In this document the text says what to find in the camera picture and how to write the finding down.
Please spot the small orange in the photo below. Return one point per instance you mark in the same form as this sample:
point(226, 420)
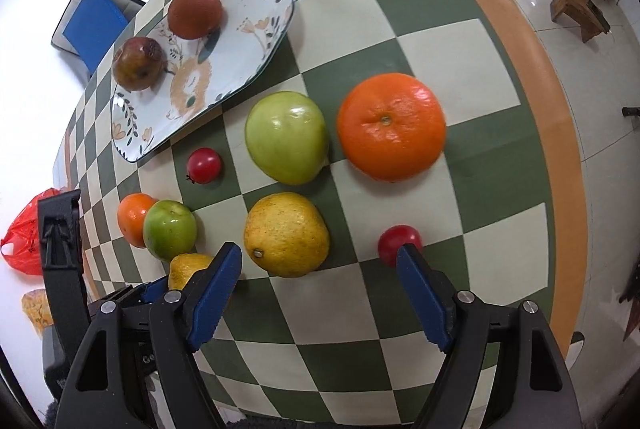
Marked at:
point(131, 219)

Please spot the small wooden stool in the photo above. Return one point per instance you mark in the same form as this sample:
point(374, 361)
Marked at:
point(577, 9)

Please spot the dark mottled pomegranate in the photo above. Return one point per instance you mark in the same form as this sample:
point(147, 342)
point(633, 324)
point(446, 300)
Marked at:
point(137, 64)

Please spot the small red tomato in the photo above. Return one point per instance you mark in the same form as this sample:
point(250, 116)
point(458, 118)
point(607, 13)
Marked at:
point(204, 165)
point(397, 241)

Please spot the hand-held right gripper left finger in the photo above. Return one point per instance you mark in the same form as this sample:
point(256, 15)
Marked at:
point(215, 296)

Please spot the large green apple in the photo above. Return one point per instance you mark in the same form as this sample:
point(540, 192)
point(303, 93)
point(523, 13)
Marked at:
point(286, 138)

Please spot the red plastic bag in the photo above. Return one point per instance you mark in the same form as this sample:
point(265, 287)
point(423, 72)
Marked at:
point(25, 239)

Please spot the yellow citrus fruit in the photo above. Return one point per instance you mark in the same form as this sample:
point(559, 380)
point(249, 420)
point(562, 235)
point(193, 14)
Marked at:
point(286, 235)

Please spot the yellow snack bag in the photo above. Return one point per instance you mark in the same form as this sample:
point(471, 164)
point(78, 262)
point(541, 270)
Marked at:
point(37, 311)

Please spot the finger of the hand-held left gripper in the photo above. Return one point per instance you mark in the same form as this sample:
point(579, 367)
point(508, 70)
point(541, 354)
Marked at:
point(150, 294)

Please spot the small green apple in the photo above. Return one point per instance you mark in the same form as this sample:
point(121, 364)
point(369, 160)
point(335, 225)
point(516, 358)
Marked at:
point(170, 230)

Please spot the large orange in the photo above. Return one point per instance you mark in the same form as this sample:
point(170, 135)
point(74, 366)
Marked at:
point(391, 127)

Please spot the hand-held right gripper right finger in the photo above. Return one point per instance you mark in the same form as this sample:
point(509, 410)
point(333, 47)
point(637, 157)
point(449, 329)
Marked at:
point(425, 299)

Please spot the chair with blue cushion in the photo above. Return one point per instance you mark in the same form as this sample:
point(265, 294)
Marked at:
point(95, 24)

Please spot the green checkered tablecloth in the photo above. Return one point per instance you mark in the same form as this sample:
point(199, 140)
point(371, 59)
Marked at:
point(350, 334)

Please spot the reddish brown round fruit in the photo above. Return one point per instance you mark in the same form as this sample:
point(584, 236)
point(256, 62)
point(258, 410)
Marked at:
point(195, 11)

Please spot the floral oval ceramic plate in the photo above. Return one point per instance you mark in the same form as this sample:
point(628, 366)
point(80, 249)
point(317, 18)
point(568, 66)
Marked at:
point(240, 9)

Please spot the yellow pear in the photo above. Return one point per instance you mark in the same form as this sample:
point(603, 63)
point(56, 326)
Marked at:
point(186, 270)

